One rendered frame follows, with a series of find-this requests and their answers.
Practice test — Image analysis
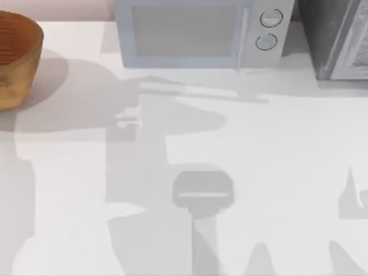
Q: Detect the pale blue microwave door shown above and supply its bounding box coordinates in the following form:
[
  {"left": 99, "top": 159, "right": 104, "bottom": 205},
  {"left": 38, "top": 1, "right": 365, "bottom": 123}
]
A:
[{"left": 113, "top": 0, "right": 250, "bottom": 70}]

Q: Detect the microwave knob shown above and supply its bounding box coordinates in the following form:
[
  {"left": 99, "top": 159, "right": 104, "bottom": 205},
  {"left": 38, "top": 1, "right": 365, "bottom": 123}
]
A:
[
  {"left": 255, "top": 33, "right": 278, "bottom": 52},
  {"left": 259, "top": 8, "right": 284, "bottom": 28}
]

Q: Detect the pale microwave oven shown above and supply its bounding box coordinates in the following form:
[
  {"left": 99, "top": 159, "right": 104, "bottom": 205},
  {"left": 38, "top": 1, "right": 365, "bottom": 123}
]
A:
[{"left": 113, "top": 0, "right": 297, "bottom": 70}]

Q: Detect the brown wooden basket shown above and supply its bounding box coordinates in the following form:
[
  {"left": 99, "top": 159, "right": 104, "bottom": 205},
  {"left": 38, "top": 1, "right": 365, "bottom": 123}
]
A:
[{"left": 0, "top": 10, "right": 45, "bottom": 111}]

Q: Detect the microwave door handle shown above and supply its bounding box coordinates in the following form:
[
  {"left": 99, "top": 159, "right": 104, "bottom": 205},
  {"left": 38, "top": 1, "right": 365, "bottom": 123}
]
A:
[{"left": 236, "top": 7, "right": 249, "bottom": 71}]

